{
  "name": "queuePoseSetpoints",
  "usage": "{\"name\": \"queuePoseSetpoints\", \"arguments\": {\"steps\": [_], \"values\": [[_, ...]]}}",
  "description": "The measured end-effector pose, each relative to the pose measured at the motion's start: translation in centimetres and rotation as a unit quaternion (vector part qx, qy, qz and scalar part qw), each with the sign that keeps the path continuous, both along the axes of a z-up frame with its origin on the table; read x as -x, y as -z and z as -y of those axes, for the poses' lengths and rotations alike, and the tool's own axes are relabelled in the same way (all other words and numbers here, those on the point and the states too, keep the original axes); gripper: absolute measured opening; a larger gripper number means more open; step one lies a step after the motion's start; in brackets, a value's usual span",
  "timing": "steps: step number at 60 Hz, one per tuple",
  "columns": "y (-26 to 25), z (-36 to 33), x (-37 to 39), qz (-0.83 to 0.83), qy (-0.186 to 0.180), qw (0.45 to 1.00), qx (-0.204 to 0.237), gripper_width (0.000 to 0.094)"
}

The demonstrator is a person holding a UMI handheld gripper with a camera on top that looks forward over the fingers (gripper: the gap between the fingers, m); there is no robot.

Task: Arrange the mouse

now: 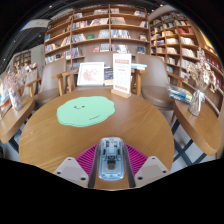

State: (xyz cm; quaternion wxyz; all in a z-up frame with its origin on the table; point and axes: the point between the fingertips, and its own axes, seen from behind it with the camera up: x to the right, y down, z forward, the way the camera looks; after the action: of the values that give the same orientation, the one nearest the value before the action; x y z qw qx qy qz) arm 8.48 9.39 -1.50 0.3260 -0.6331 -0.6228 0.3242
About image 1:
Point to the white red sign on stand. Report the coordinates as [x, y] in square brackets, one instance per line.
[121, 73]

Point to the white framed picture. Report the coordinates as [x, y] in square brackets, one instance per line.
[90, 74]

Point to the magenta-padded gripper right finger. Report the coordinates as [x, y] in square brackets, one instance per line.
[151, 168]

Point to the wooden bookshelf with yellow poster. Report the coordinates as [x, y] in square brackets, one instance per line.
[180, 43]

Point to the dark blue book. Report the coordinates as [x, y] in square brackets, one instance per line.
[108, 76]

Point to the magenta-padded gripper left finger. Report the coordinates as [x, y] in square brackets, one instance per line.
[71, 168]

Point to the green wavy-edged mouse pad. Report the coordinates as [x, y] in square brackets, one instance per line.
[86, 111]

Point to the translucent light blue computer mouse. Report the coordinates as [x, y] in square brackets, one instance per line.
[111, 160]

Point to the brown leather armchair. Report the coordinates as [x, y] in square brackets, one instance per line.
[155, 83]
[50, 85]
[96, 56]

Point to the small distant wooden bookshelf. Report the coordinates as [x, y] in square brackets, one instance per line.
[22, 60]

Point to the round wooden side table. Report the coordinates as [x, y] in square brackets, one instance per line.
[15, 120]
[200, 130]

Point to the white hanging ceiling sign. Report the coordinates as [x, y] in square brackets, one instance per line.
[35, 24]

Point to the pile of wrapped books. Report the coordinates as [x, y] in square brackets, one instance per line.
[180, 94]

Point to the colourful display stand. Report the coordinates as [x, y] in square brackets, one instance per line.
[3, 100]

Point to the stack of blue books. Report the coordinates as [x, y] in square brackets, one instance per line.
[139, 66]

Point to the glass vase with dried flowers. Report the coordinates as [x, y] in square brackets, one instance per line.
[15, 100]
[196, 105]

